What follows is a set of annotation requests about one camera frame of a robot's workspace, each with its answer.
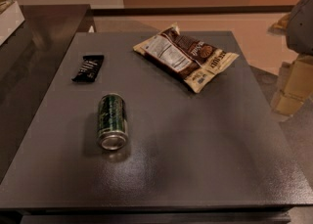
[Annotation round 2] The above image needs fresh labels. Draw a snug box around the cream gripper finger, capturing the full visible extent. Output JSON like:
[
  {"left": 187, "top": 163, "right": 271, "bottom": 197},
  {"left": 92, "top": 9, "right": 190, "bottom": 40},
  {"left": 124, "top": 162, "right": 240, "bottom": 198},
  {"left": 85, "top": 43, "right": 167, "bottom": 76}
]
[{"left": 270, "top": 54, "right": 313, "bottom": 115}]

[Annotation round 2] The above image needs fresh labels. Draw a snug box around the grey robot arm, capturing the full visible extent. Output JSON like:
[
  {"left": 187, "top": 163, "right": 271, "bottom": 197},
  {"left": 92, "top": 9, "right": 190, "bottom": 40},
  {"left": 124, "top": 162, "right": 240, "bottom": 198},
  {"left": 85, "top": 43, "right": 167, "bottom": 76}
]
[{"left": 270, "top": 0, "right": 313, "bottom": 116}]

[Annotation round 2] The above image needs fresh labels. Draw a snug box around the cream and brown snack bag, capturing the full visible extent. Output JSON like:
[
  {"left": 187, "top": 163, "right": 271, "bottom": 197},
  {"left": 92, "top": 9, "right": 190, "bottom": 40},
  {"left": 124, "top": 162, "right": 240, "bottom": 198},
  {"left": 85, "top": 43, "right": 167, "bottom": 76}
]
[{"left": 133, "top": 23, "right": 239, "bottom": 93}]

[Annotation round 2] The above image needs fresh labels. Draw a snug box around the white box at left edge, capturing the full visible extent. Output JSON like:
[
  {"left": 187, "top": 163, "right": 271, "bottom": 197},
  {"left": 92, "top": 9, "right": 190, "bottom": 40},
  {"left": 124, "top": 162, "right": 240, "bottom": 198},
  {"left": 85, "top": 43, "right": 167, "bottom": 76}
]
[{"left": 0, "top": 0, "right": 24, "bottom": 45}]

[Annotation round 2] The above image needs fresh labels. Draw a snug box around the green soda can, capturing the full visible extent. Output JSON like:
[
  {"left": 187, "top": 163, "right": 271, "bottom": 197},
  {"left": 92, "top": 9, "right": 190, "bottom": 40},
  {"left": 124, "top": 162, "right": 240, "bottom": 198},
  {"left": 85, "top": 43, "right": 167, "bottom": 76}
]
[{"left": 97, "top": 93, "right": 128, "bottom": 151}]

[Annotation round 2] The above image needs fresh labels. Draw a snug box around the black candy bar wrapper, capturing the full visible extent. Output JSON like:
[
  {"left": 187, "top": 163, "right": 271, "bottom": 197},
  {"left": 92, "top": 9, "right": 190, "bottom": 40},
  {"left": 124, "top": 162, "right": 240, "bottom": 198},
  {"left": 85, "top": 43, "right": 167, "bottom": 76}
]
[{"left": 72, "top": 55, "right": 105, "bottom": 83}]

